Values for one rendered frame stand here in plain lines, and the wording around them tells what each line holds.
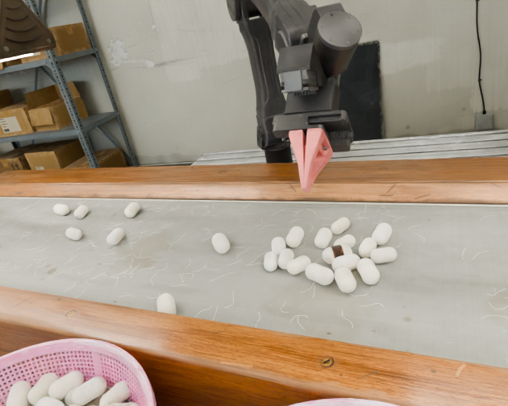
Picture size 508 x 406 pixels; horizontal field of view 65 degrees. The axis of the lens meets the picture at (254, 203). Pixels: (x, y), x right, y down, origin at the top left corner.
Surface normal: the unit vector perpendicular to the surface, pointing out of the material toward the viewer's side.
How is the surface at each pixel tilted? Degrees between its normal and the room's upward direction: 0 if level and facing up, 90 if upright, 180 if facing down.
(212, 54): 90
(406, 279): 0
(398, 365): 0
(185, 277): 0
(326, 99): 40
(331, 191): 45
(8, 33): 90
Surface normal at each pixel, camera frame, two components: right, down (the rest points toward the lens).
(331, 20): 0.07, -0.32
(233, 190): -0.40, -0.29
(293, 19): -0.03, -0.58
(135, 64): -0.31, 0.47
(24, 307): -0.18, -0.88
